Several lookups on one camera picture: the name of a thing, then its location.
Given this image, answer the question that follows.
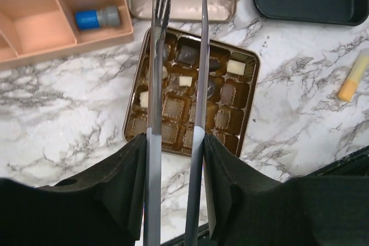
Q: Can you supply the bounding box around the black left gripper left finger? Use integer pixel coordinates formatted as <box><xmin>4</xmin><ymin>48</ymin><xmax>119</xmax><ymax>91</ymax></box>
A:
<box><xmin>48</xmin><ymin>133</ymin><xmax>146</xmax><ymax>239</ymax></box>

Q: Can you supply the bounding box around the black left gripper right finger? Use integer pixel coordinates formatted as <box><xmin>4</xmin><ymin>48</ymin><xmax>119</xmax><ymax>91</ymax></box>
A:
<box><xmin>204</xmin><ymin>135</ymin><xmax>285</xmax><ymax>242</ymax></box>

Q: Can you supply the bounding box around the gold chocolate tin box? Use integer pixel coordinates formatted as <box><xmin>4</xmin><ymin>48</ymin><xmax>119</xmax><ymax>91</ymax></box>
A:
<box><xmin>123</xmin><ymin>28</ymin><xmax>260</xmax><ymax>157</ymax></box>

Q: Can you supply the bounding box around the blue grey small bottle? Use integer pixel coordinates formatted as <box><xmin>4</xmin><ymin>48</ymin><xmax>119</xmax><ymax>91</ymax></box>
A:
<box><xmin>74</xmin><ymin>6</ymin><xmax>121</xmax><ymax>31</ymax></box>

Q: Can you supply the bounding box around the tan stick on table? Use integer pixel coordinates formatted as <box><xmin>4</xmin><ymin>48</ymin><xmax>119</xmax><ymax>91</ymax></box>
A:
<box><xmin>337</xmin><ymin>48</ymin><xmax>368</xmax><ymax>102</ymax></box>

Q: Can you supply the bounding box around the peach plastic desk organizer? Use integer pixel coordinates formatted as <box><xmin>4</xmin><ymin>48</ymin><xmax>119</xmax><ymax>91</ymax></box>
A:
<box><xmin>1</xmin><ymin>0</ymin><xmax>134</xmax><ymax>69</ymax></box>

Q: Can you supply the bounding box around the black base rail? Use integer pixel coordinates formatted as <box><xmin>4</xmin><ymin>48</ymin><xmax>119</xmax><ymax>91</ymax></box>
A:
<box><xmin>161</xmin><ymin>146</ymin><xmax>369</xmax><ymax>246</ymax></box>

